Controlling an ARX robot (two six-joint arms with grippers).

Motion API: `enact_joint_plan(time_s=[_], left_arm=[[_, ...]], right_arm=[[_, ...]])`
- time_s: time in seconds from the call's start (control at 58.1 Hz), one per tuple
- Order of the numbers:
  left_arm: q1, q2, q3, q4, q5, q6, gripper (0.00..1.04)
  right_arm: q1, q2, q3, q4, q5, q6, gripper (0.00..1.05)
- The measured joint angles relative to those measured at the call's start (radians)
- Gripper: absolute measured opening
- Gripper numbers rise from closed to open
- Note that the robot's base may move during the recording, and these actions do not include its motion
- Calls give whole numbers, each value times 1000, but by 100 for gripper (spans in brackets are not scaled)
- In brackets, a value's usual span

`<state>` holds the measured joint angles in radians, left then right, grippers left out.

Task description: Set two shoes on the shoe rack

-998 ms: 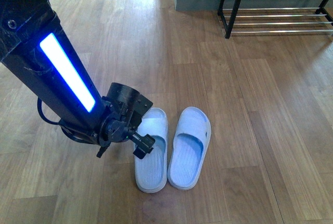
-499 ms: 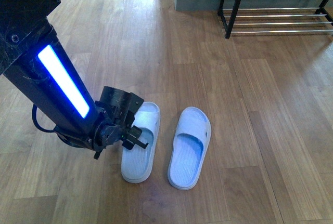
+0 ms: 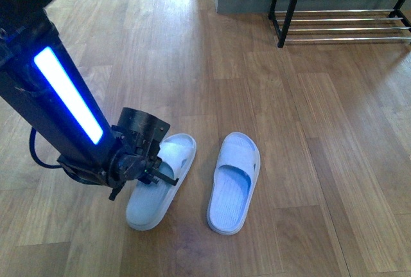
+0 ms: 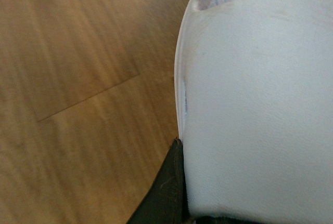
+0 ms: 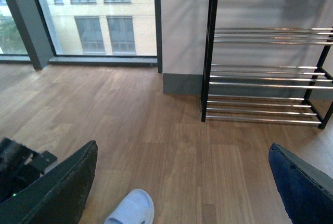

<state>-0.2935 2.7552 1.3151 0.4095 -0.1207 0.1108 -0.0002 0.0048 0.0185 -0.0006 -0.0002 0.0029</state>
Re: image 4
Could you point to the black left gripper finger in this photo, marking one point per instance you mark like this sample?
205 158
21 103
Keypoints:
165 201

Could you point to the white slide sandal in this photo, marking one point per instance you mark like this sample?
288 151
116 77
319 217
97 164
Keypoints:
253 85

